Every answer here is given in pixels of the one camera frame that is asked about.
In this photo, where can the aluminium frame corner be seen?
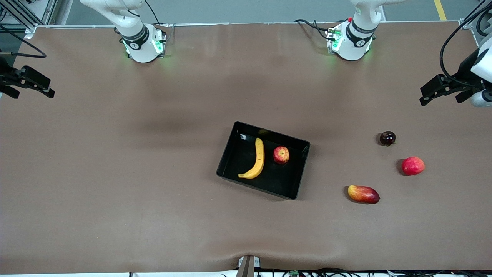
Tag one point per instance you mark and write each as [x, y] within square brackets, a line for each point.
[30, 30]
[466, 24]

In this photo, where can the dark purple mangosteen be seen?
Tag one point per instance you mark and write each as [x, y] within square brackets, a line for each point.
[388, 138]

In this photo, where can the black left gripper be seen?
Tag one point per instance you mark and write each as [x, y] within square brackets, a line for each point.
[464, 69]

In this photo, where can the yellow banana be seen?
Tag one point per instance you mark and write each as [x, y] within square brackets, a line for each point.
[260, 157]

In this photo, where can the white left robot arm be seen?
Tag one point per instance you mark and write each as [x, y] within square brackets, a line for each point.
[353, 42]

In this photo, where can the red yellow mango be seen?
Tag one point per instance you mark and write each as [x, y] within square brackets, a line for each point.
[363, 194]

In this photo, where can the small red yellow apple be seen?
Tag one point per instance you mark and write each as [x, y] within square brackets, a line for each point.
[281, 155]

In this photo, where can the black plastic box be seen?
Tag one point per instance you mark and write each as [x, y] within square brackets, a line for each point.
[276, 181]

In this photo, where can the round red fruit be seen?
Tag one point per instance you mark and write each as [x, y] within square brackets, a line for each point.
[413, 166]

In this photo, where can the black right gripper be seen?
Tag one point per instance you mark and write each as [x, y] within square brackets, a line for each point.
[5, 70]

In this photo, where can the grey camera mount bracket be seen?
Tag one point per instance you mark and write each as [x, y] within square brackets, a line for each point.
[248, 265]

